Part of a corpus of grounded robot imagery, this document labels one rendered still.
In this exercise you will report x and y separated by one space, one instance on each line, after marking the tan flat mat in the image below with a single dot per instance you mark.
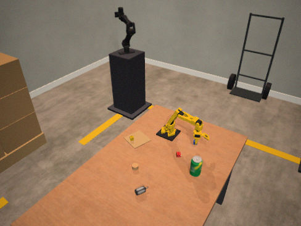
139 139

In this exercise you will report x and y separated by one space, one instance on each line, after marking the tan short cylinder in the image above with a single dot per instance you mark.
135 166

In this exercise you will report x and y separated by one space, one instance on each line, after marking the green soda can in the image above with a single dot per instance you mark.
196 166

